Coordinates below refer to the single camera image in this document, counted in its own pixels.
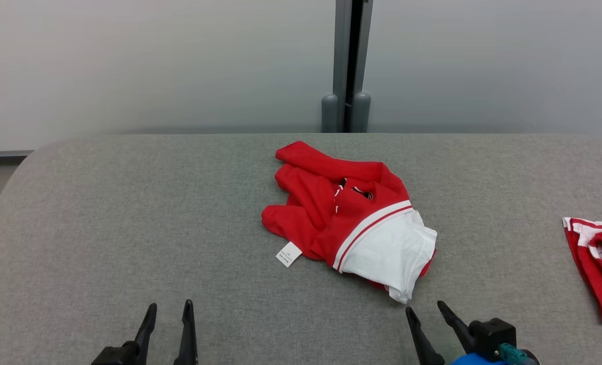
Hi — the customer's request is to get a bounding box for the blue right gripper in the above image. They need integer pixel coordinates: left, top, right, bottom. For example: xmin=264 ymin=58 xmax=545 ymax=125
xmin=406 ymin=301 xmax=509 ymax=365

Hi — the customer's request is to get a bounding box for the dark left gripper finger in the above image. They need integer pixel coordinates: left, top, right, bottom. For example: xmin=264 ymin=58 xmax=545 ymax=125
xmin=173 ymin=299 xmax=199 ymax=365
xmin=130 ymin=303 xmax=158 ymax=356

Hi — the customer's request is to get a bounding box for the red jersey with white sleeves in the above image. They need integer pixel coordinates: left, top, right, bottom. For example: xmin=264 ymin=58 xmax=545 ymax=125
xmin=261 ymin=140 xmax=438 ymax=305

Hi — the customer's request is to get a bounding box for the grey partition post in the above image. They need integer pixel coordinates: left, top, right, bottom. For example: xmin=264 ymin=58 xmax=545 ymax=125
xmin=321 ymin=0 xmax=373 ymax=133

